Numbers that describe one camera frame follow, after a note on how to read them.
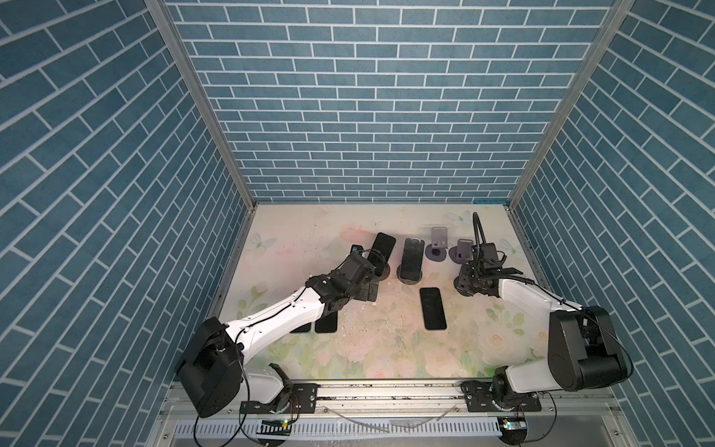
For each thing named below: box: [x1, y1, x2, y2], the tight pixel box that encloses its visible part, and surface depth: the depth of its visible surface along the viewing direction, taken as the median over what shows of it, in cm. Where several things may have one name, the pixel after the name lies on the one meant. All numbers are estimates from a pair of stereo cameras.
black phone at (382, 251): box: [367, 231, 396, 277], surface depth 96 cm
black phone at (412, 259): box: [400, 237, 426, 282], surface depth 95 cm
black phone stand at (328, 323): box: [314, 311, 338, 334], surface depth 87 cm
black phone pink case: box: [419, 286, 447, 330], surface depth 92 cm
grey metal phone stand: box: [424, 226, 448, 262], surface depth 104 cm
